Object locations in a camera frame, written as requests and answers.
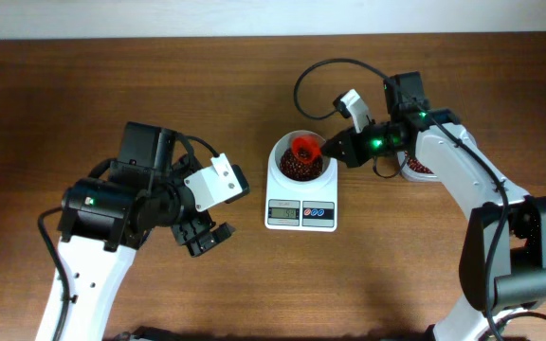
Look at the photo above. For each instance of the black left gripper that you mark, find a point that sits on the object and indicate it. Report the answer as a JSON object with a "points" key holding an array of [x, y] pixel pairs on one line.
{"points": [[199, 224]]}

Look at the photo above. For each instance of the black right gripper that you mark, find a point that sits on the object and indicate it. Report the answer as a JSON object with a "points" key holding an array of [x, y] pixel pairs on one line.
{"points": [[352, 154]]}

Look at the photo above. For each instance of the red plastic measuring scoop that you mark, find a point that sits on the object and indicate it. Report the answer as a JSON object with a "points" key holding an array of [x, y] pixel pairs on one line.
{"points": [[305, 149]]}

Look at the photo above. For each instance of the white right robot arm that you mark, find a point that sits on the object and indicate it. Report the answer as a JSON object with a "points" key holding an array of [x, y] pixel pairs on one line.
{"points": [[502, 268]]}

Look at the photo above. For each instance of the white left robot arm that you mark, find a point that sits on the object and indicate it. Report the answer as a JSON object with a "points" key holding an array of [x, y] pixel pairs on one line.
{"points": [[155, 181]]}

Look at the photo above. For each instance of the white digital kitchen scale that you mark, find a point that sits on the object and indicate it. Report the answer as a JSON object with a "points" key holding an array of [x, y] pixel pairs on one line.
{"points": [[313, 208]]}

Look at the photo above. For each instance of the white round bowl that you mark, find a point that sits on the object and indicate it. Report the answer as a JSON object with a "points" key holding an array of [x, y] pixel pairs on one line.
{"points": [[329, 164]]}

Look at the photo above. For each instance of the red beans in bowl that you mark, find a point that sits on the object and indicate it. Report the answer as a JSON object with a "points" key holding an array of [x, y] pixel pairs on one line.
{"points": [[294, 169]]}

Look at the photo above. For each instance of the red beans in container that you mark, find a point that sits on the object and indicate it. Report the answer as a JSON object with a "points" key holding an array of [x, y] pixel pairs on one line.
{"points": [[416, 166]]}

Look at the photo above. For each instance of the clear plastic bean container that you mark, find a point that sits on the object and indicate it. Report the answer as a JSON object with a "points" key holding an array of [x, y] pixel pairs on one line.
{"points": [[411, 175]]}

